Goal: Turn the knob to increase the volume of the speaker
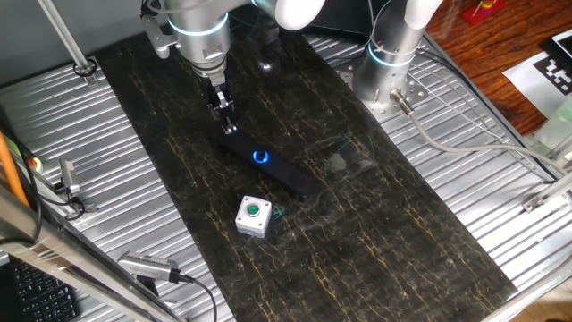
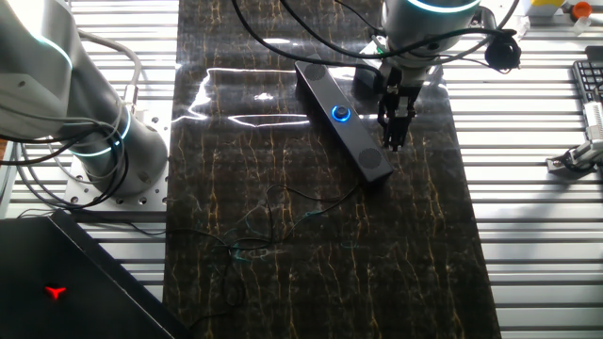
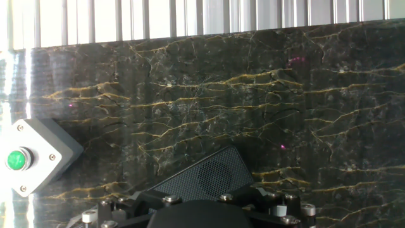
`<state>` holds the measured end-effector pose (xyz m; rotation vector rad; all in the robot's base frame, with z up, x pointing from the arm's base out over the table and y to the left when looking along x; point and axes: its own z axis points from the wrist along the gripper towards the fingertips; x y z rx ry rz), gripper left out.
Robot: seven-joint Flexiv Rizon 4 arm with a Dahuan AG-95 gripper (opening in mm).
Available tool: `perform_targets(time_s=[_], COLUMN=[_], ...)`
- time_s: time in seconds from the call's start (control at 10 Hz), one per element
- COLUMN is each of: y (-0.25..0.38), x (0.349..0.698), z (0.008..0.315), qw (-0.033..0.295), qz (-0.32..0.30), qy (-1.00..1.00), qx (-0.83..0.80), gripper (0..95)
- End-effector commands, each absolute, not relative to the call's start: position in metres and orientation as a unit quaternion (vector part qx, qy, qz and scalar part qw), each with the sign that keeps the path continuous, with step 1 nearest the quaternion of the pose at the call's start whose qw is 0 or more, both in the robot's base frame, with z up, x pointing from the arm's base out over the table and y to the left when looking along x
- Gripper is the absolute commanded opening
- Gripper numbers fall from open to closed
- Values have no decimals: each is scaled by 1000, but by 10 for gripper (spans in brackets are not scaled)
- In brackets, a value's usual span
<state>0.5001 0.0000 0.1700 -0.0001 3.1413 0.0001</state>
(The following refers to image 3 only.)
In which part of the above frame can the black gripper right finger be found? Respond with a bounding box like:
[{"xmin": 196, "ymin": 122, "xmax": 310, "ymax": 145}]
[{"xmin": 217, "ymin": 186, "xmax": 318, "ymax": 228}]

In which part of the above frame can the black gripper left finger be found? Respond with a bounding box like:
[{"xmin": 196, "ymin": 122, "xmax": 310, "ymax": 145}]
[{"xmin": 65, "ymin": 189, "xmax": 183, "ymax": 228}]

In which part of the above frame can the black mesh speaker bar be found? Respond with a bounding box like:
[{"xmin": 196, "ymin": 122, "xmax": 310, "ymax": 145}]
[{"xmin": 147, "ymin": 145, "xmax": 256, "ymax": 203}]

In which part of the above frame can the dark marble pattern mat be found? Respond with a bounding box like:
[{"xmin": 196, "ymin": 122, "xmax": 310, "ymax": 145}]
[{"xmin": 0, "ymin": 18, "xmax": 405, "ymax": 228}]

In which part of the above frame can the gray push button box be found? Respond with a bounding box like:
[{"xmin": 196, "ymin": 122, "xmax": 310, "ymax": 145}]
[{"xmin": 0, "ymin": 117, "xmax": 85, "ymax": 198}]

